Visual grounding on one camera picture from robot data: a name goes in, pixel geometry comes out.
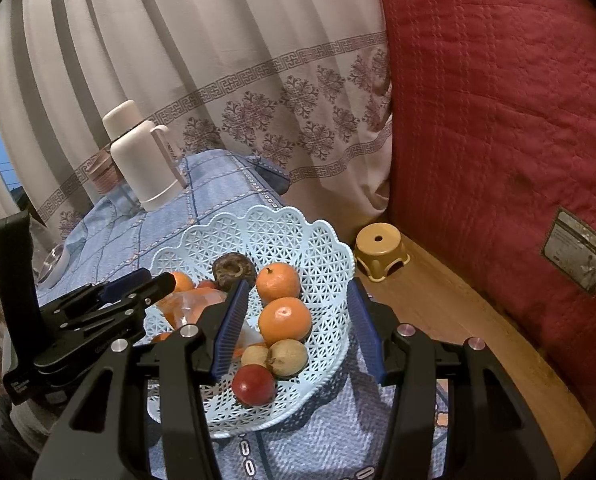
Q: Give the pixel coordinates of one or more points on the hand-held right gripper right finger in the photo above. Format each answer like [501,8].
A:
[368,335]

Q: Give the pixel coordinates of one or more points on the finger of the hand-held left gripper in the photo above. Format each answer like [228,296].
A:
[153,290]
[128,282]

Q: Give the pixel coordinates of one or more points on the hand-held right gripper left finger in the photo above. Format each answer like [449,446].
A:
[228,332]

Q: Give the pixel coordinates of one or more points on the small orange tangerine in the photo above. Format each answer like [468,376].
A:
[184,282]

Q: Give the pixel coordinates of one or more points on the small brown round fruit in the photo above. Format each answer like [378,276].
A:
[254,356]

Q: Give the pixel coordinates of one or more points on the clear bag of orange pieces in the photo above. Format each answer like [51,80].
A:
[193,307]

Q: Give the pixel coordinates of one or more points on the red round fruit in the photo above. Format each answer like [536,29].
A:
[253,385]
[205,285]

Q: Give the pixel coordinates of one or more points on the large smooth orange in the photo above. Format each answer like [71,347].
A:
[284,321]

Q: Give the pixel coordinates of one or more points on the dark brown wrinkled fruit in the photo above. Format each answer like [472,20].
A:
[233,270]

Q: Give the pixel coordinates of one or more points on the large brown round fruit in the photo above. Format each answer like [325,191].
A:
[288,357]

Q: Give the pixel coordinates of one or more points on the tangerine with stem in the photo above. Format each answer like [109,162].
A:
[278,285]

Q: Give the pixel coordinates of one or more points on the light blue lattice basket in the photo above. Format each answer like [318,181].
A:
[298,240]

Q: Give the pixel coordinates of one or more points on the glass kettle with white base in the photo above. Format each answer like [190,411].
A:
[55,260]

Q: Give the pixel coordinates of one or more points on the yellow plastic stool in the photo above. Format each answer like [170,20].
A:
[378,250]

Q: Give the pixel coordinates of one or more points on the white thermos jug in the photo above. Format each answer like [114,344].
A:
[143,170]

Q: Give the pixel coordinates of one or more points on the person's grey clothing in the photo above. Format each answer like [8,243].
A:
[18,425]

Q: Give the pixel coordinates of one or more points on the blue checked tablecloth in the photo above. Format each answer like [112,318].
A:
[218,185]

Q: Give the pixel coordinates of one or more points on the mattress label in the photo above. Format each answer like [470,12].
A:
[575,252]

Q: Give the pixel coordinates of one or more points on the beige patterned curtain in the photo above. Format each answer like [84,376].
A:
[228,60]

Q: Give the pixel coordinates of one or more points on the red quilted mattress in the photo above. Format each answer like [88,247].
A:
[503,110]

